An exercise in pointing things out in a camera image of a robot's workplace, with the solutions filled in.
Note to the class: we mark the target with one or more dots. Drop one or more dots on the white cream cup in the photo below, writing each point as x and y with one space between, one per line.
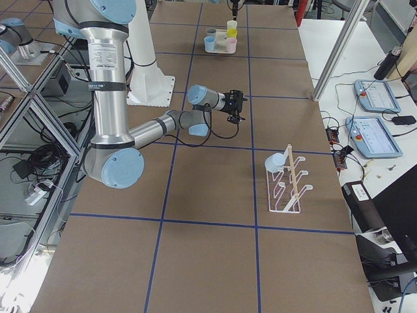
231 24

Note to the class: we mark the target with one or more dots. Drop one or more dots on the black monitor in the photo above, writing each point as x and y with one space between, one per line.
396 205

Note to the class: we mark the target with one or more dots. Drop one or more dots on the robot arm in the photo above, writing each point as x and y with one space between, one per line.
124 72

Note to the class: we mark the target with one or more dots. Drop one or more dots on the black box with label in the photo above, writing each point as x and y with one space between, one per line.
364 215

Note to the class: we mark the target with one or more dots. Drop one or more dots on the blue cup on tray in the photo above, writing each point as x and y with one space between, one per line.
209 43

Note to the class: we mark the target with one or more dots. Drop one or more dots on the black water bottle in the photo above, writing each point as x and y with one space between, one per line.
388 63

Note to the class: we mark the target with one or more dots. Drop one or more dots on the cream serving tray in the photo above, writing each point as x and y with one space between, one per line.
220 45

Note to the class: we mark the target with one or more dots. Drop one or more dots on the aluminium frame post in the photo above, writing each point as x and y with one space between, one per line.
342 41

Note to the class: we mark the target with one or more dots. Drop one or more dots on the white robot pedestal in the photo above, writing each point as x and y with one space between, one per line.
149 86

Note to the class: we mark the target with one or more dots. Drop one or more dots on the teach pendant tablet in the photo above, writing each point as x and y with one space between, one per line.
371 137
376 96

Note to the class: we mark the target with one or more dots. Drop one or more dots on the pink cup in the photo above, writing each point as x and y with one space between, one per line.
231 45

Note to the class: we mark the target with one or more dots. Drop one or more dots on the black power adapter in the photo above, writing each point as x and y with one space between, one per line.
404 120

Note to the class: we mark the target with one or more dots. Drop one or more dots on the near teach pendant tablet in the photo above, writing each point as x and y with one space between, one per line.
371 137

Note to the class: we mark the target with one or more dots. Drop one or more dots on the white wire cup rack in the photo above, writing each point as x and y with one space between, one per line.
284 191

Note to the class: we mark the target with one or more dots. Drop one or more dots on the light blue cup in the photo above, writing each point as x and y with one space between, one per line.
275 163

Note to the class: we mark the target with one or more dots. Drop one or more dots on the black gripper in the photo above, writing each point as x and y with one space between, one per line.
234 7
229 106

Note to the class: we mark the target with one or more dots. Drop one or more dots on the yellow cup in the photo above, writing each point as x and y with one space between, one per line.
231 33

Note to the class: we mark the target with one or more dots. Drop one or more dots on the far teach pendant tablet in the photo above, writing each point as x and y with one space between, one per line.
376 96

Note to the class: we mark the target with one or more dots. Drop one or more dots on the grey cup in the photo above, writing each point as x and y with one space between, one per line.
211 32

